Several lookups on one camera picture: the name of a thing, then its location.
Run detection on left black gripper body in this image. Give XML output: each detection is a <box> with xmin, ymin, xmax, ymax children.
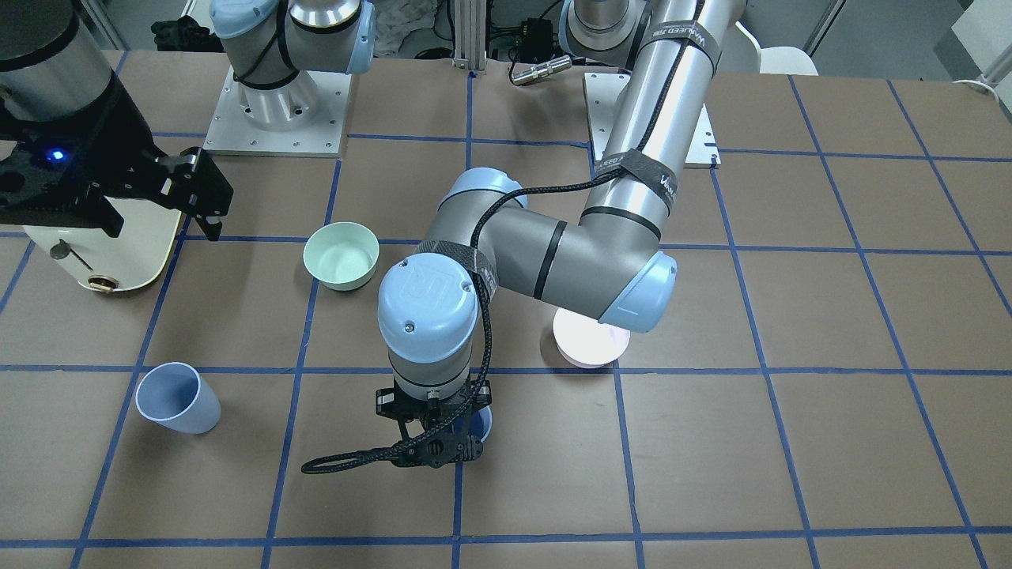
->
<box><xmin>376</xmin><ymin>379</ymin><xmax>492</xmax><ymax>468</ymax></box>

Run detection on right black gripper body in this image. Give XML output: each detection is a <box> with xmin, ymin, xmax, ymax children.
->
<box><xmin>1</xmin><ymin>77</ymin><xmax>232</xmax><ymax>238</ymax></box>

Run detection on blue cup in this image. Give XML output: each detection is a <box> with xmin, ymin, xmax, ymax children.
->
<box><xmin>467</xmin><ymin>405</ymin><xmax>493</xmax><ymax>443</ymax></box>
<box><xmin>134</xmin><ymin>361</ymin><xmax>221</xmax><ymax>435</ymax></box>

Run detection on cream wooden board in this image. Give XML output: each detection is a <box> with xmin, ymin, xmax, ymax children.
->
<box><xmin>23</xmin><ymin>198</ymin><xmax>182</xmax><ymax>292</ymax></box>

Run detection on mint green bowl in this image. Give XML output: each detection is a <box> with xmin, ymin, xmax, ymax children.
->
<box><xmin>303</xmin><ymin>222</ymin><xmax>380</xmax><ymax>291</ymax></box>

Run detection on pink bowl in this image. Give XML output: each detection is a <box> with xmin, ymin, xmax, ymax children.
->
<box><xmin>552</xmin><ymin>307</ymin><xmax>630</xmax><ymax>368</ymax></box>

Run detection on black cloth bundle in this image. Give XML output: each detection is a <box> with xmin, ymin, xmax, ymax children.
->
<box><xmin>149</xmin><ymin>15</ymin><xmax>225</xmax><ymax>53</ymax></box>

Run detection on metal cylinder connector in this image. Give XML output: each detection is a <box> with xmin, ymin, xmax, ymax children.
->
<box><xmin>509</xmin><ymin>55</ymin><xmax>572</xmax><ymax>87</ymax></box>

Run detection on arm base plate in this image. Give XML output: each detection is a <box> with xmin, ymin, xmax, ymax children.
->
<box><xmin>203</xmin><ymin>70</ymin><xmax>352</xmax><ymax>158</ymax></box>
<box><xmin>583</xmin><ymin>72</ymin><xmax>722</xmax><ymax>168</ymax></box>

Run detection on black braided cable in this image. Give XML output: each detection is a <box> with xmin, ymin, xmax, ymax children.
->
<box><xmin>301</xmin><ymin>0</ymin><xmax>704</xmax><ymax>475</ymax></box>

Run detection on aluminium frame post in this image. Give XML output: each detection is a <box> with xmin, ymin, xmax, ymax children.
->
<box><xmin>451</xmin><ymin>0</ymin><xmax>487</xmax><ymax>74</ymax></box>

